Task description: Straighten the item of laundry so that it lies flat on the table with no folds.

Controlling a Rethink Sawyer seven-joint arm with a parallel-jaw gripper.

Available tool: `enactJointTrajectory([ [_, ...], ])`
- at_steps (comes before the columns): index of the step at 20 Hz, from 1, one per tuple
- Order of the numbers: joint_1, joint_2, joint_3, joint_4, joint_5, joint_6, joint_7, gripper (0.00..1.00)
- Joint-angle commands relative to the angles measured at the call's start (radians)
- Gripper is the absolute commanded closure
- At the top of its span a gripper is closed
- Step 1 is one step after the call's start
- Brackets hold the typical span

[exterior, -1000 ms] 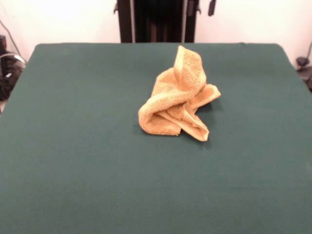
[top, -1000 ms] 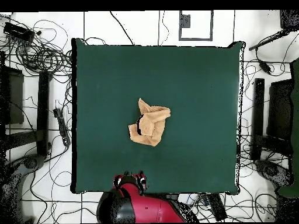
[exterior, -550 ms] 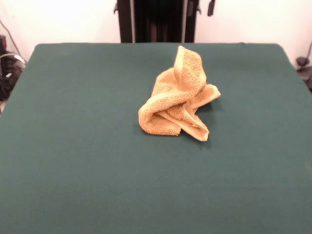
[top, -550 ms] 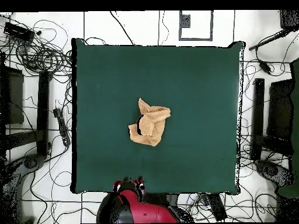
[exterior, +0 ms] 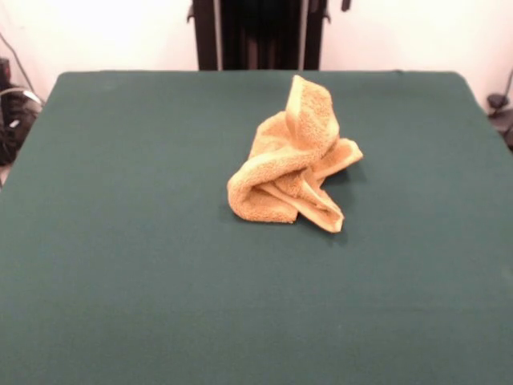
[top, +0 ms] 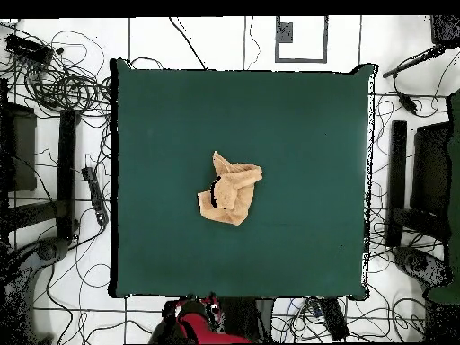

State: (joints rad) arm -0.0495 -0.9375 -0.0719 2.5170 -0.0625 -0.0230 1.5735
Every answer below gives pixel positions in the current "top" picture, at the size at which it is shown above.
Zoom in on grey rectangular frame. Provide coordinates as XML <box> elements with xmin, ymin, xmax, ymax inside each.
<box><xmin>275</xmin><ymin>15</ymin><xmax>329</xmax><ymax>64</ymax></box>

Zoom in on black rod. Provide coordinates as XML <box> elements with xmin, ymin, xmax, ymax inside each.
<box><xmin>382</xmin><ymin>45</ymin><xmax>447</xmax><ymax>79</ymax></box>

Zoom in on dark green table cloth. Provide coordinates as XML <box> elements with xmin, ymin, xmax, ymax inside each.
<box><xmin>109</xmin><ymin>57</ymin><xmax>377</xmax><ymax>301</ymax></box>

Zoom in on black floor equipment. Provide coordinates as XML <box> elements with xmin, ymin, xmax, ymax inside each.
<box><xmin>35</xmin><ymin>237</ymin><xmax>70</xmax><ymax>262</ymax></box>
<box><xmin>393</xmin><ymin>245</ymin><xmax>452</xmax><ymax>288</ymax></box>

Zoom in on black power adapter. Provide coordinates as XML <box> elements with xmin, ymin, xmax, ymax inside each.
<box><xmin>397</xmin><ymin>91</ymin><xmax>420</xmax><ymax>116</ymax></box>

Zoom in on black electronics box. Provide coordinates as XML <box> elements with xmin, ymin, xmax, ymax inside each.
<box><xmin>4</xmin><ymin>33</ymin><xmax>55</xmax><ymax>66</ymax></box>

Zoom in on black stand bar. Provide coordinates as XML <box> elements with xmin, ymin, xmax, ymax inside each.
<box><xmin>56</xmin><ymin>109</ymin><xmax>82</xmax><ymax>241</ymax></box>
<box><xmin>385</xmin><ymin>119</ymin><xmax>409</xmax><ymax>248</ymax></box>

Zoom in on black stand crossbar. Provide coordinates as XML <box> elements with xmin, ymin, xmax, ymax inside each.
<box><xmin>389</xmin><ymin>207</ymin><xmax>450</xmax><ymax>242</ymax></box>
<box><xmin>6</xmin><ymin>199</ymin><xmax>69</xmax><ymax>231</ymax></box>

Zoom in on tangled black cables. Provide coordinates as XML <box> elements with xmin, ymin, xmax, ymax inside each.
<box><xmin>21</xmin><ymin>30</ymin><xmax>112</xmax><ymax>116</ymax></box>

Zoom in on dark flat panel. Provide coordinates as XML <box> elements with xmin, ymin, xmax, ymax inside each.
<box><xmin>410</xmin><ymin>120</ymin><xmax>453</xmax><ymax>217</ymax></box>
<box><xmin>0</xmin><ymin>102</ymin><xmax>38</xmax><ymax>193</ymax></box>

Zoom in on dark green fabric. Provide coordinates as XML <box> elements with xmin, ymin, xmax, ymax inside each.
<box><xmin>427</xmin><ymin>89</ymin><xmax>460</xmax><ymax>305</ymax></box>

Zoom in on tan terry towel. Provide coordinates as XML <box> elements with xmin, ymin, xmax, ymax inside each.
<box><xmin>197</xmin><ymin>150</ymin><xmax>264</xmax><ymax>227</ymax></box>

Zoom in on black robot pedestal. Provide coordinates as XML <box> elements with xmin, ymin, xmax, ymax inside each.
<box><xmin>218</xmin><ymin>296</ymin><xmax>276</xmax><ymax>344</ymax></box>

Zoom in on long black cable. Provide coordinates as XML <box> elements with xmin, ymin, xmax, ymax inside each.
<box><xmin>168</xmin><ymin>15</ymin><xmax>208</xmax><ymax>71</ymax></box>

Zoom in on black power strip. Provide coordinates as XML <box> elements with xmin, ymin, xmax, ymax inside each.
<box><xmin>317</xmin><ymin>296</ymin><xmax>350</xmax><ymax>341</ymax></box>
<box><xmin>81</xmin><ymin>165</ymin><xmax>110</xmax><ymax>226</ymax></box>

